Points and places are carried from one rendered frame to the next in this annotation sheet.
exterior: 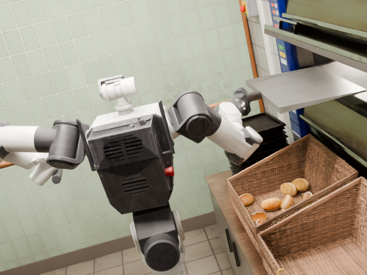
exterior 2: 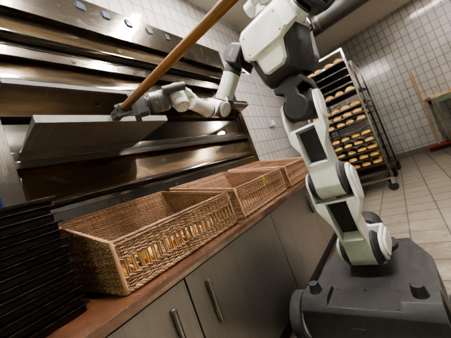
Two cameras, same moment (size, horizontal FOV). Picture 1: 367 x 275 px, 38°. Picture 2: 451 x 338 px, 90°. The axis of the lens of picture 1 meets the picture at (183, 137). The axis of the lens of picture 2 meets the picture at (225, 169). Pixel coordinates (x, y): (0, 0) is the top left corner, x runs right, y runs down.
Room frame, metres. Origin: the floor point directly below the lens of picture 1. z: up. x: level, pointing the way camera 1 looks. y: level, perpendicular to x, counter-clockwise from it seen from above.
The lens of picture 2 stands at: (2.75, 0.53, 0.78)
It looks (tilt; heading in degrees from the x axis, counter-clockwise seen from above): 3 degrees up; 222
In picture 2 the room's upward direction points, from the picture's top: 20 degrees counter-clockwise
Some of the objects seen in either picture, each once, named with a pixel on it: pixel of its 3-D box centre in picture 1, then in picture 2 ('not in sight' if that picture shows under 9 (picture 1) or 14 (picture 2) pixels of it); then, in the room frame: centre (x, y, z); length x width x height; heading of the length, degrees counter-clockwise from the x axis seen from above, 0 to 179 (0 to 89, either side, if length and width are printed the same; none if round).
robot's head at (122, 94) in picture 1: (122, 93); (257, 5); (1.75, 0.16, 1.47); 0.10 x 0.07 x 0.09; 85
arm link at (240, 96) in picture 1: (238, 106); (146, 104); (2.19, -0.26, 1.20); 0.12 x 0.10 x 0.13; 148
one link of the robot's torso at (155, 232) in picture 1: (156, 228); (303, 101); (1.66, 0.16, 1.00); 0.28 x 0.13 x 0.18; 3
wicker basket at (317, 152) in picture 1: (288, 190); (150, 224); (2.27, -0.41, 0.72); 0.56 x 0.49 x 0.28; 4
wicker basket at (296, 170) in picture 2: not in sight; (271, 171); (1.06, -0.49, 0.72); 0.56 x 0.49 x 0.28; 6
